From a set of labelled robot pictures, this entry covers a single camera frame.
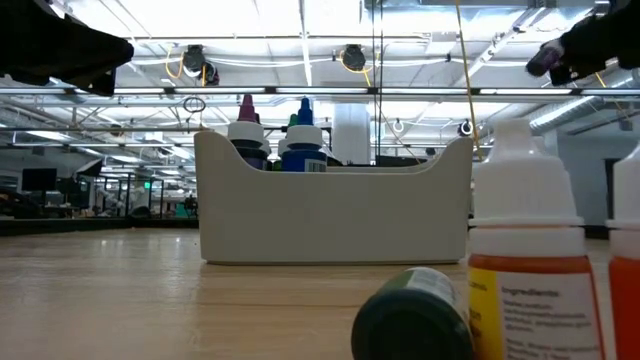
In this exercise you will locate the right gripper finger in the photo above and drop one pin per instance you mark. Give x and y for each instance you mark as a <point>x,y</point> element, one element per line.
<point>590,50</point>
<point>562,75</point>

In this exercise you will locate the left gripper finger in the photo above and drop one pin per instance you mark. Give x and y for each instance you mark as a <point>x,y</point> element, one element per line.
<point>90,50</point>

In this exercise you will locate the small purple dropper bottle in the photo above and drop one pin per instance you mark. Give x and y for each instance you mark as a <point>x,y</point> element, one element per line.
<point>542,59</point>

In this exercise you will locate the small yellow-labelled orange bottle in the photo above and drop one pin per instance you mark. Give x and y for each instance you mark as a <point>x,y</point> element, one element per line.
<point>525,200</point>

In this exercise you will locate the large purple-capped colouring bottle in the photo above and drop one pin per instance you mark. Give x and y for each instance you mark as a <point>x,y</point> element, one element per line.
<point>247,130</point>

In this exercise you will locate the large black-capped colouring bottle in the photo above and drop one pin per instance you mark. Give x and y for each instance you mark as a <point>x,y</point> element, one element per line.
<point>263,150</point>

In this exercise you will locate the large green-capped colouring bottle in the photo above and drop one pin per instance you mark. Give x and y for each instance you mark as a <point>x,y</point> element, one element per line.
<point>293,120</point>

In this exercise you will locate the small orange dropper bottle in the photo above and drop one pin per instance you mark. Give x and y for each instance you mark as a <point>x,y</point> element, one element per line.
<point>627,280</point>

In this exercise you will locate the large blue-capped colouring bottle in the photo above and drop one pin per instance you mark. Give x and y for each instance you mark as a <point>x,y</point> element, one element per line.
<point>304,142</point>

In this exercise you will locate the grey plastic bin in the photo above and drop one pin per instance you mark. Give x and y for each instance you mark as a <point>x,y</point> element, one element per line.
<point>340,220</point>

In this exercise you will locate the black monitor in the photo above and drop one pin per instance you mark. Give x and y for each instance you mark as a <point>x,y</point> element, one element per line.
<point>39,179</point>

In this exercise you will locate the white round column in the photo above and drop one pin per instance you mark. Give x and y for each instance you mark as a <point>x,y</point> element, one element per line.
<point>351,132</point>

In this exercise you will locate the long ceiling light bar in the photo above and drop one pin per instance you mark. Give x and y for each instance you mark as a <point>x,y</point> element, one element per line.
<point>320,91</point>

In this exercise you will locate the silver ventilation duct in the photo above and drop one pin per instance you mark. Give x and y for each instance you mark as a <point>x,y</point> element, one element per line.
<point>565,112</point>

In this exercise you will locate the black aluminium table frame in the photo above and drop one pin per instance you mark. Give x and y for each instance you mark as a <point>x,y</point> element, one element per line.
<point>75,226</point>

